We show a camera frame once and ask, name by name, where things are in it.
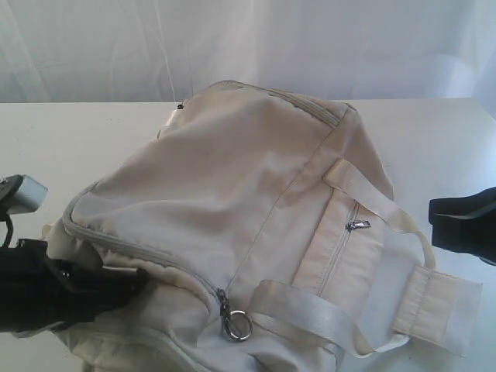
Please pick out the side pocket zipper pull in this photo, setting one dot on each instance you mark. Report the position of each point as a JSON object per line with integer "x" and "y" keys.
{"x": 357, "y": 224}

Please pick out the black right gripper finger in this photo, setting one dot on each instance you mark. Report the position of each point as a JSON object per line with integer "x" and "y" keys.
{"x": 465, "y": 224}

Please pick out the beige fabric duffel bag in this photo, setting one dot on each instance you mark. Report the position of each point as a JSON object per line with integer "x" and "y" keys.
{"x": 250, "y": 190}

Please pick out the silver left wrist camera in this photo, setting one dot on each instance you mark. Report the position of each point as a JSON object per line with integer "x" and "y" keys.
{"x": 21, "y": 194}

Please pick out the metal zipper pull with ring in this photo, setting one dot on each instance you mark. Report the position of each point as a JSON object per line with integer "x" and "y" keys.
{"x": 227, "y": 314}

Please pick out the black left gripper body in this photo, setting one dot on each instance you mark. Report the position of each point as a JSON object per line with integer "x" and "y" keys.
{"x": 39, "y": 293}

